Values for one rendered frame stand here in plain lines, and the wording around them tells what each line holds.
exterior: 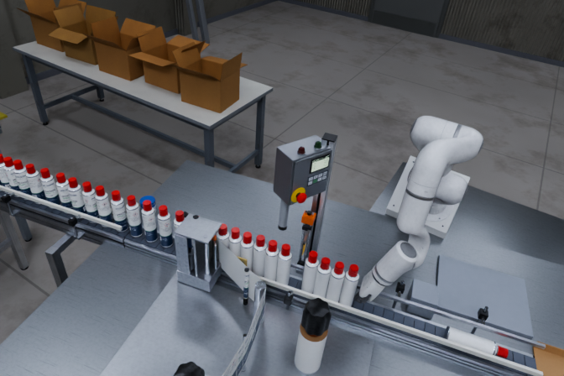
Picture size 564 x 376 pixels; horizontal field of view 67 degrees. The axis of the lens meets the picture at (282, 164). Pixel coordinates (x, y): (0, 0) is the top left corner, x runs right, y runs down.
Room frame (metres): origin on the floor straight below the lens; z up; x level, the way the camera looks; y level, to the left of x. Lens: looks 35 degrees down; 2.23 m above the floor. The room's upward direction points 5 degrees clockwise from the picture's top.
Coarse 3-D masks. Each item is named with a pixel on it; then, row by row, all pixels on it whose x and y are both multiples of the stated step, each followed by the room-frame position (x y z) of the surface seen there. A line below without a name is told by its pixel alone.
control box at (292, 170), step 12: (288, 144) 1.20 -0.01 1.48; (300, 144) 1.21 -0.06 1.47; (312, 144) 1.21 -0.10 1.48; (276, 156) 1.18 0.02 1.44; (288, 156) 1.13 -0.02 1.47; (300, 156) 1.14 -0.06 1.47; (312, 156) 1.15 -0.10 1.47; (276, 168) 1.17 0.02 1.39; (288, 168) 1.12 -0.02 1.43; (300, 168) 1.12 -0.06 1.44; (276, 180) 1.17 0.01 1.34; (288, 180) 1.12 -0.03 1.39; (300, 180) 1.13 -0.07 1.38; (324, 180) 1.20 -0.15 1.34; (276, 192) 1.16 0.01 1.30; (288, 192) 1.11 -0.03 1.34; (300, 192) 1.13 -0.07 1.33; (312, 192) 1.17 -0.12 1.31; (288, 204) 1.11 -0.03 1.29
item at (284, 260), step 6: (282, 246) 1.11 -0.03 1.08; (288, 246) 1.12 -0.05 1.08; (282, 252) 1.10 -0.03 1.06; (288, 252) 1.10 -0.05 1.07; (282, 258) 1.09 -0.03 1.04; (288, 258) 1.09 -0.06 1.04; (282, 264) 1.09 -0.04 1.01; (288, 264) 1.09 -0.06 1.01; (282, 270) 1.09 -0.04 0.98; (288, 270) 1.10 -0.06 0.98; (276, 276) 1.11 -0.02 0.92; (282, 276) 1.09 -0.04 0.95; (288, 276) 1.10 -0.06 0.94; (282, 282) 1.09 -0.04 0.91; (288, 282) 1.10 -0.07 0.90
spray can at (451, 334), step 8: (448, 328) 0.94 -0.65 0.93; (448, 336) 0.91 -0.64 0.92; (456, 336) 0.91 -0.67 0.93; (464, 336) 0.91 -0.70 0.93; (472, 336) 0.91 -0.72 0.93; (464, 344) 0.89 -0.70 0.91; (472, 344) 0.89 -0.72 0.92; (480, 344) 0.89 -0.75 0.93; (488, 344) 0.89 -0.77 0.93; (496, 344) 0.89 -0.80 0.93; (488, 352) 0.87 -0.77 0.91; (496, 352) 0.87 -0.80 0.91; (504, 352) 0.87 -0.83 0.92
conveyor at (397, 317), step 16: (144, 240) 1.27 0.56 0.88; (224, 272) 1.14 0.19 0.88; (272, 288) 1.08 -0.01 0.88; (352, 304) 1.04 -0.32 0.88; (368, 304) 1.05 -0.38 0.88; (368, 320) 0.98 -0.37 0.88; (400, 320) 0.99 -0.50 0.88; (416, 320) 1.00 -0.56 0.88; (416, 336) 0.93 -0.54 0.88; (464, 352) 0.88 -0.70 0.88; (512, 368) 0.84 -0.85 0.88
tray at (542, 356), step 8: (536, 352) 0.94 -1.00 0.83; (544, 352) 0.94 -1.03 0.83; (552, 352) 0.94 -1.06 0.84; (560, 352) 0.93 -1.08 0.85; (536, 360) 0.91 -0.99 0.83; (544, 360) 0.91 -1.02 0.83; (552, 360) 0.91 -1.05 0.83; (560, 360) 0.91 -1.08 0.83; (544, 368) 0.88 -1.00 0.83; (552, 368) 0.88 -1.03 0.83; (560, 368) 0.88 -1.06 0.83
